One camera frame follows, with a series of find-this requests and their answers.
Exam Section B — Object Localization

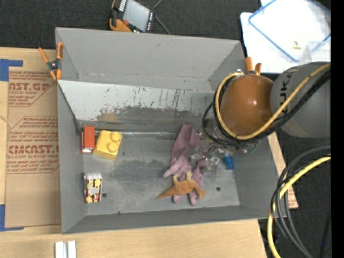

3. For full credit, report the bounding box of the brown cardboard board red print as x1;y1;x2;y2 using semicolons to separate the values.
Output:
0;46;62;232

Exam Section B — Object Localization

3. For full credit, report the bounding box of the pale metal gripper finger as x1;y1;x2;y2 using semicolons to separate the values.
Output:
199;155;219;174
189;147;210;163

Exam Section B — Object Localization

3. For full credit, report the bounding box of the white packet with fruit print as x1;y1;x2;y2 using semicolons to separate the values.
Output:
82;172;103;204

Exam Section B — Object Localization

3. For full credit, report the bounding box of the red box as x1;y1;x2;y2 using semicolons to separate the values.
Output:
81;125;96;154

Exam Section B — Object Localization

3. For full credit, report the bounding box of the yellow toy brick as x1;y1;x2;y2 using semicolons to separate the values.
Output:
92;130;123;161

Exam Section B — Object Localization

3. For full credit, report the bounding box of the pink rubber glove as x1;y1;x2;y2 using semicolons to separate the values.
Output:
162;124;208;207

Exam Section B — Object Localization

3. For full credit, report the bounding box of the grey metal bin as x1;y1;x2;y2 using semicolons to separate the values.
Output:
55;27;283;235

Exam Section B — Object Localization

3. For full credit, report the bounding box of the orange toy dinosaur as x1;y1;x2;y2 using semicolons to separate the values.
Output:
155;170;207;200

